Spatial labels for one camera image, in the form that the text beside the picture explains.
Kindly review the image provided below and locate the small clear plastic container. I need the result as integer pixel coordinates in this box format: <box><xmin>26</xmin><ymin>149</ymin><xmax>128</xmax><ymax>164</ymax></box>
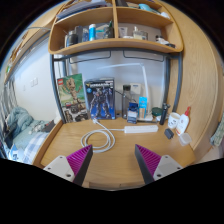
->
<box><xmin>178</xmin><ymin>132</ymin><xmax>193</xmax><ymax>147</ymax></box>

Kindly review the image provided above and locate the white desk lamp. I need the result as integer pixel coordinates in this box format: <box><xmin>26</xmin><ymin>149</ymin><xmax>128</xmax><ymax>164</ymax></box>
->
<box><xmin>96</xmin><ymin>62</ymin><xmax>154</xmax><ymax>123</ymax></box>

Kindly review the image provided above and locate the white wall-mounted device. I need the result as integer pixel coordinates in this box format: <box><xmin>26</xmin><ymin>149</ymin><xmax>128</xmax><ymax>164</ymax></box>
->
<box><xmin>129</xmin><ymin>82</ymin><xmax>143</xmax><ymax>98</ymax></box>

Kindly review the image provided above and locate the dark clear water bottle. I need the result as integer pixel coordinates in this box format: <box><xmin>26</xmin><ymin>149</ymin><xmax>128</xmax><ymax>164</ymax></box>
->
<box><xmin>121</xmin><ymin>84</ymin><xmax>132</xmax><ymax>120</ymax></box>

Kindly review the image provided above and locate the bed with teal blanket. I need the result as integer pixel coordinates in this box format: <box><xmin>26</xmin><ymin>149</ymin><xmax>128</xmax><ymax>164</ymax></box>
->
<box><xmin>0</xmin><ymin>78</ymin><xmax>58</xmax><ymax>166</ymax></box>

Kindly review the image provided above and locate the grey metal desk frame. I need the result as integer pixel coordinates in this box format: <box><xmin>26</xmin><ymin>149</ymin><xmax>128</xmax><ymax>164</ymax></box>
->
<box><xmin>49</xmin><ymin>48</ymin><xmax>184</xmax><ymax>118</ymax></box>

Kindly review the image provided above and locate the white cup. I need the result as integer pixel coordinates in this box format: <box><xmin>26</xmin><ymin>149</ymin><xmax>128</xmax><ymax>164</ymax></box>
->
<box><xmin>167</xmin><ymin>112</ymin><xmax>182</xmax><ymax>130</ymax></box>

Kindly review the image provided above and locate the white power strip cable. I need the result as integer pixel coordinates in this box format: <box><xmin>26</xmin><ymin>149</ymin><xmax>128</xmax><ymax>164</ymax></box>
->
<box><xmin>80</xmin><ymin>118</ymin><xmax>126</xmax><ymax>154</ymax></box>

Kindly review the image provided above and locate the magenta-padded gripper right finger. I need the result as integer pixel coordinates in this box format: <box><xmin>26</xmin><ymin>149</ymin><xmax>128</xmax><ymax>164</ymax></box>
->
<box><xmin>133</xmin><ymin>144</ymin><xmax>184</xmax><ymax>185</ymax></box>

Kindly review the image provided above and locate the tall light blue box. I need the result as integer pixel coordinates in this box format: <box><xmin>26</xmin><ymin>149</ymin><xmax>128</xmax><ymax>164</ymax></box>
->
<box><xmin>137</xmin><ymin>96</ymin><xmax>148</xmax><ymax>120</ymax></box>

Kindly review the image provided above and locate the white power strip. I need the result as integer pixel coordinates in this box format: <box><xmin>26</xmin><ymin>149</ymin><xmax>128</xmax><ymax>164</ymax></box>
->
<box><xmin>123</xmin><ymin>124</ymin><xmax>160</xmax><ymax>134</ymax></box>

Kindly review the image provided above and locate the green toy figure box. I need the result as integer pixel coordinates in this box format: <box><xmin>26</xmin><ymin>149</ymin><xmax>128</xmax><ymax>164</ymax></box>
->
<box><xmin>56</xmin><ymin>73</ymin><xmax>89</xmax><ymax>124</ymax></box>

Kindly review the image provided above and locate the robot model kit box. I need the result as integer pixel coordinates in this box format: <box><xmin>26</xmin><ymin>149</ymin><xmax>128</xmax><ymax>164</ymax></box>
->
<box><xmin>83</xmin><ymin>77</ymin><xmax>117</xmax><ymax>121</ymax></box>

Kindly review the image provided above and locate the white bottle with red cap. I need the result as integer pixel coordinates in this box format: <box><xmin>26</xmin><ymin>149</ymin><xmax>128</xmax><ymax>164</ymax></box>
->
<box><xmin>175</xmin><ymin>106</ymin><xmax>192</xmax><ymax>136</ymax></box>

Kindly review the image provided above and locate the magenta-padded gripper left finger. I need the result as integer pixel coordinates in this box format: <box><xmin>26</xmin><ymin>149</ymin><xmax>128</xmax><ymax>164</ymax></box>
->
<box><xmin>43</xmin><ymin>144</ymin><xmax>95</xmax><ymax>187</ymax></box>

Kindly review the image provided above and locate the small open blue box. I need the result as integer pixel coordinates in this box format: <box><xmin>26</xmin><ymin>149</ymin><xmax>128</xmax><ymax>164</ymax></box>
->
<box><xmin>126</xmin><ymin>102</ymin><xmax>139</xmax><ymax>124</ymax></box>

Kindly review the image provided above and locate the wooden shelf unit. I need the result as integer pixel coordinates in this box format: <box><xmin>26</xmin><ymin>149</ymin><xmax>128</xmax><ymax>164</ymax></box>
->
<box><xmin>47</xmin><ymin>0</ymin><xmax>185</xmax><ymax>56</ymax></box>

